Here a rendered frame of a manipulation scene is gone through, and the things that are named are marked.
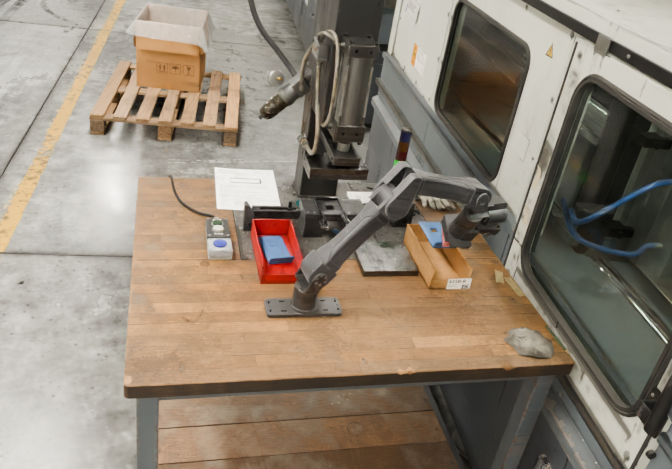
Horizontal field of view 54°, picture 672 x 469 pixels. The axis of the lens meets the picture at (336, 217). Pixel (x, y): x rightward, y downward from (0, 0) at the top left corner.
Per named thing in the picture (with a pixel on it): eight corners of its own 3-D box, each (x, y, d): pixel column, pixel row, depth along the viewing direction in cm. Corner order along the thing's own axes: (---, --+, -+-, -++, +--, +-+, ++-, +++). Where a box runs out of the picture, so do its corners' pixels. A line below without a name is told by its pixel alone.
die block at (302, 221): (302, 237, 205) (305, 216, 201) (296, 220, 213) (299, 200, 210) (363, 237, 210) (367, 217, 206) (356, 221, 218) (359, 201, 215)
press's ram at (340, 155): (308, 189, 195) (321, 93, 181) (293, 151, 217) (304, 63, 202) (366, 190, 200) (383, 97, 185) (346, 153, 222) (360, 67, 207)
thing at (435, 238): (434, 250, 193) (436, 242, 192) (418, 222, 206) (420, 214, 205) (456, 250, 195) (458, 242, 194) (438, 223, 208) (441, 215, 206)
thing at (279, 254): (270, 266, 188) (271, 258, 186) (257, 238, 200) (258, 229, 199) (293, 265, 190) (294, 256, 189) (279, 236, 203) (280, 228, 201)
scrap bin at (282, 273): (260, 284, 181) (262, 266, 178) (250, 235, 202) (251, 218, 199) (303, 283, 184) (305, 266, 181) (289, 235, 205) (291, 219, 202)
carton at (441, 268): (428, 291, 191) (434, 269, 187) (402, 244, 212) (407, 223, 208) (468, 291, 194) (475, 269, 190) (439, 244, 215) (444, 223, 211)
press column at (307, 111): (297, 197, 227) (327, -30, 190) (292, 181, 237) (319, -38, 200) (337, 198, 230) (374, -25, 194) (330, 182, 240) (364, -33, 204)
